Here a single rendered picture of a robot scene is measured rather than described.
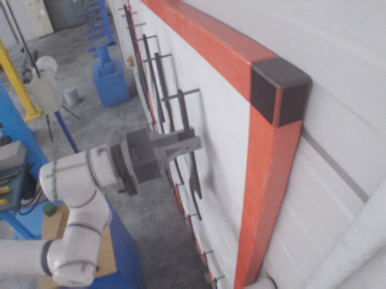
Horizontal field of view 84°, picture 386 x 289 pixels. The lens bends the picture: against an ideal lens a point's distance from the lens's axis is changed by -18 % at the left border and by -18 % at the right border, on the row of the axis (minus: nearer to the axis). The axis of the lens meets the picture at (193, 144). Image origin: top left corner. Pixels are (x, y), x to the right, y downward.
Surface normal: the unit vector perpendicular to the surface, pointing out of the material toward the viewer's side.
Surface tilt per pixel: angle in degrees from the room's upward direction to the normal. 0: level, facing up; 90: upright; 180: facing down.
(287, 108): 90
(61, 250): 4
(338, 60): 90
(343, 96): 90
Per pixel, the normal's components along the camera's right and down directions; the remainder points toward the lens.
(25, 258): -0.13, -0.33
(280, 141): 0.33, 0.62
